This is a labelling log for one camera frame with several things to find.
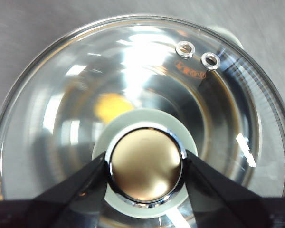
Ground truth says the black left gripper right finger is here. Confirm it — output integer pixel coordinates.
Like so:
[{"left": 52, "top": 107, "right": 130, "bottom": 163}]
[{"left": 183, "top": 149, "right": 285, "bottom": 228}]

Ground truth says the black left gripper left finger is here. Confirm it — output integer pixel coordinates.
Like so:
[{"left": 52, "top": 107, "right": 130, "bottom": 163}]
[{"left": 0, "top": 152, "right": 109, "bottom": 228}]

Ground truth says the glass lid with green knob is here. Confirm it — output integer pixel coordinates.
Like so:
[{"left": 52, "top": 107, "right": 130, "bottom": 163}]
[{"left": 0, "top": 14, "right": 285, "bottom": 228}]

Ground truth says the yellow corn cob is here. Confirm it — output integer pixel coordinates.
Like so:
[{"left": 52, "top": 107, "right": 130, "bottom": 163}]
[{"left": 94, "top": 93, "right": 135, "bottom": 123}]

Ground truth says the sage green electric pot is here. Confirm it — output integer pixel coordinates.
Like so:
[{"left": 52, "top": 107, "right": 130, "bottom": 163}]
[{"left": 0, "top": 14, "right": 285, "bottom": 228}]

